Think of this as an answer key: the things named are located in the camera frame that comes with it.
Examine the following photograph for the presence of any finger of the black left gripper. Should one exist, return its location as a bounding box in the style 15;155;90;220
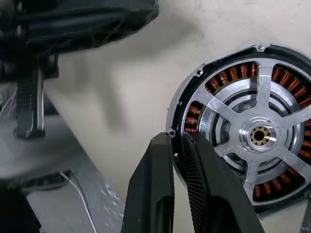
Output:
14;65;47;140

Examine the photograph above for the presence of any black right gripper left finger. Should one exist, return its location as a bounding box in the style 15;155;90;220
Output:
121;132;176;233

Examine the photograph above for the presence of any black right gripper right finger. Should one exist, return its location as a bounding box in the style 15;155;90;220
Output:
183;134;259;233

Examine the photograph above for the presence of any silver spoked motor rotor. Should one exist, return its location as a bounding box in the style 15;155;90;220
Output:
198;59;311;195

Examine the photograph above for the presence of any motor stator with copper windings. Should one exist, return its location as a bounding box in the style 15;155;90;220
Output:
165;43;311;215

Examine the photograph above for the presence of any white floor cable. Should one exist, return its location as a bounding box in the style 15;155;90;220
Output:
59;171;94;230

